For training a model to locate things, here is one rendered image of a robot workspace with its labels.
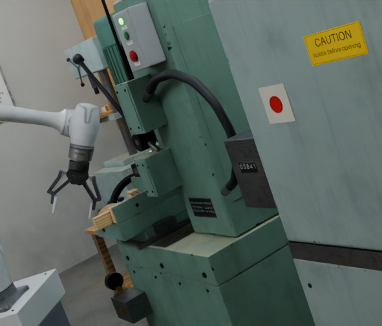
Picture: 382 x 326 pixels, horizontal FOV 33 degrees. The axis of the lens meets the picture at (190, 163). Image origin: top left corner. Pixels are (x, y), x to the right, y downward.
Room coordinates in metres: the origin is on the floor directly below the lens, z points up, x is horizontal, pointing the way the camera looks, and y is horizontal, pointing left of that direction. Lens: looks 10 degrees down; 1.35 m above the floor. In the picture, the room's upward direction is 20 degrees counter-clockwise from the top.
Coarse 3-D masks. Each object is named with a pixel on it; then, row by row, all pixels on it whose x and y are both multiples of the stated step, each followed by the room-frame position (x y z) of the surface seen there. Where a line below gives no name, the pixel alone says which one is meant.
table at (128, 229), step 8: (168, 200) 2.03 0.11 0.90; (176, 200) 2.04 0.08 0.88; (152, 208) 2.00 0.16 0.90; (160, 208) 2.01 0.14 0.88; (168, 208) 2.02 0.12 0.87; (176, 208) 2.04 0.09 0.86; (184, 208) 2.05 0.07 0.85; (136, 216) 1.97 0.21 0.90; (144, 216) 1.98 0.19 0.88; (152, 216) 1.99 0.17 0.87; (160, 216) 2.00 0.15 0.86; (112, 224) 1.97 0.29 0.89; (120, 224) 1.93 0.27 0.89; (128, 224) 1.95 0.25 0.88; (136, 224) 1.96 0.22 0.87; (144, 224) 1.97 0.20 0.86; (152, 224) 1.99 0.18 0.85; (104, 232) 2.05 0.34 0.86; (112, 232) 1.99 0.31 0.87; (120, 232) 1.94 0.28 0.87; (128, 232) 1.94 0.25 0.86; (136, 232) 1.96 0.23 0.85
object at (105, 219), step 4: (104, 212) 1.97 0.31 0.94; (108, 212) 1.96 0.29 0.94; (96, 216) 1.96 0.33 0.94; (100, 216) 1.95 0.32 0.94; (104, 216) 1.95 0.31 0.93; (108, 216) 1.96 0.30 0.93; (92, 220) 1.95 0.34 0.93; (96, 220) 1.94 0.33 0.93; (100, 220) 1.94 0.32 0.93; (104, 220) 1.95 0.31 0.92; (108, 220) 1.96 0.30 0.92; (112, 220) 1.96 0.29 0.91; (96, 224) 1.94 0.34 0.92; (100, 224) 1.94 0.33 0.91; (104, 224) 1.95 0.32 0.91; (108, 224) 1.95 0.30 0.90; (96, 228) 1.94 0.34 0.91; (100, 228) 1.94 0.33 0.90
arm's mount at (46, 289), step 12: (36, 276) 2.42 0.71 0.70; (48, 276) 2.35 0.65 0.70; (36, 288) 2.26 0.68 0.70; (48, 288) 2.32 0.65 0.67; (60, 288) 2.39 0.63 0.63; (24, 300) 2.18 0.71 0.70; (36, 300) 2.21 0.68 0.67; (48, 300) 2.29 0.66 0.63; (12, 312) 2.10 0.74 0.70; (24, 312) 2.11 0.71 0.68; (36, 312) 2.18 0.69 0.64; (48, 312) 2.26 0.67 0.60; (0, 324) 2.09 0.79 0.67; (12, 324) 2.08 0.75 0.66; (24, 324) 2.09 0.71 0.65; (36, 324) 2.15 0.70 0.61
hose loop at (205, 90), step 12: (168, 72) 1.67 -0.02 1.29; (180, 72) 1.64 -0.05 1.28; (156, 84) 1.74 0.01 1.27; (192, 84) 1.59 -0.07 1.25; (144, 96) 1.79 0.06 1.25; (204, 96) 1.57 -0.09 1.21; (216, 108) 1.55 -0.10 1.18; (228, 120) 1.54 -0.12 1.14; (228, 132) 1.54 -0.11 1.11; (228, 192) 1.64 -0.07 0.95
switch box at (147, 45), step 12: (120, 12) 1.74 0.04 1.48; (132, 12) 1.71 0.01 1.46; (144, 12) 1.72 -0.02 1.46; (132, 24) 1.71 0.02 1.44; (144, 24) 1.72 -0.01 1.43; (120, 36) 1.78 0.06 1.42; (132, 36) 1.73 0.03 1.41; (144, 36) 1.71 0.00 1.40; (156, 36) 1.73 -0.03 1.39; (132, 48) 1.74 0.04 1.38; (144, 48) 1.71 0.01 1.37; (156, 48) 1.72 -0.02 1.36; (144, 60) 1.71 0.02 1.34; (156, 60) 1.72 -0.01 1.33
